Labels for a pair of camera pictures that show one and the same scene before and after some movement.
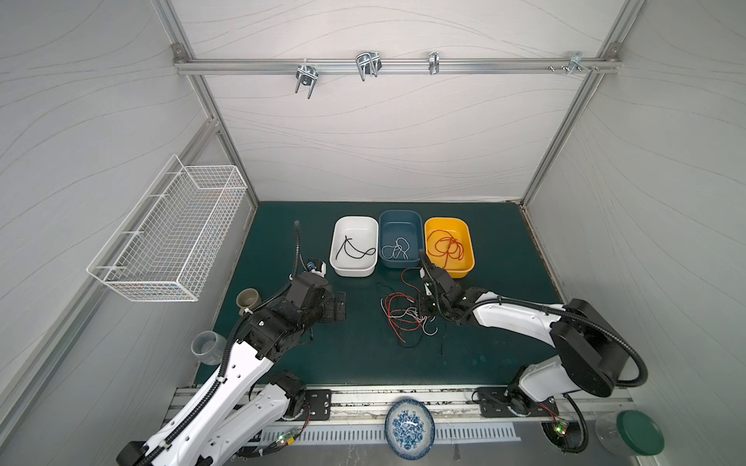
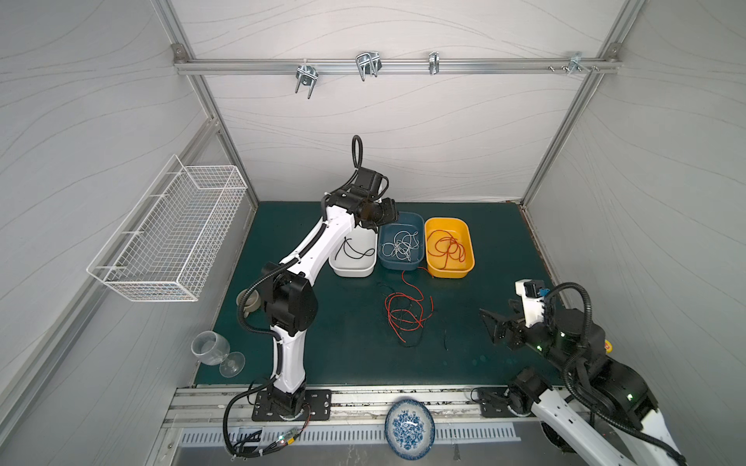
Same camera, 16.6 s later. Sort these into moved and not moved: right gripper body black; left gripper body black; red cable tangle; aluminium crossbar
Moved: left gripper body black; right gripper body black
Not moved: red cable tangle; aluminium crossbar
